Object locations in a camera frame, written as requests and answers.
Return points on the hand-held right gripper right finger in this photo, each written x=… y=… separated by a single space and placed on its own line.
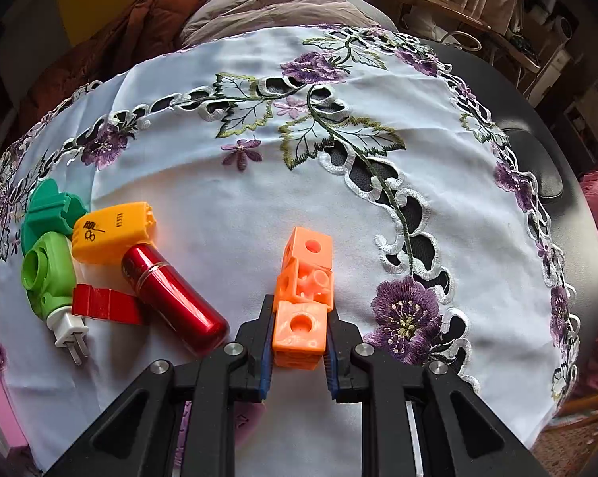
x=332 y=372

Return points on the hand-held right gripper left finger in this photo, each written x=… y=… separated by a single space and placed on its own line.
x=265 y=368

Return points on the orange linked plastic cubes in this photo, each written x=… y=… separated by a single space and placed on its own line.
x=299 y=329

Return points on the red metallic cylinder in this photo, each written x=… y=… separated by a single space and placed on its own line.
x=179 y=299

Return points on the red plastic block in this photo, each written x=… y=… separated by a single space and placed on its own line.
x=105 y=304

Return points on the orange plastic case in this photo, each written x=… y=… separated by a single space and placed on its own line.
x=111 y=233

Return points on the green plug-in device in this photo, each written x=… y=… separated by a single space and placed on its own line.
x=48 y=269

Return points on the pink-edged white box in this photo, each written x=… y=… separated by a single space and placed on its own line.
x=1 y=357

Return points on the teal plastic spool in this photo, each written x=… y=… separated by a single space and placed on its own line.
x=50 y=206

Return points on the white embroidered floral tablecloth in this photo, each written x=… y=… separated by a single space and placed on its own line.
x=229 y=198

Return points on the wicker chair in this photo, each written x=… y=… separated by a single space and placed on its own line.
x=582 y=422

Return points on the pale pink quilt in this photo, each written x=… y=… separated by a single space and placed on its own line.
x=279 y=5

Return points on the brown quilted jacket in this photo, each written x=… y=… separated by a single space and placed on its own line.
x=145 y=25

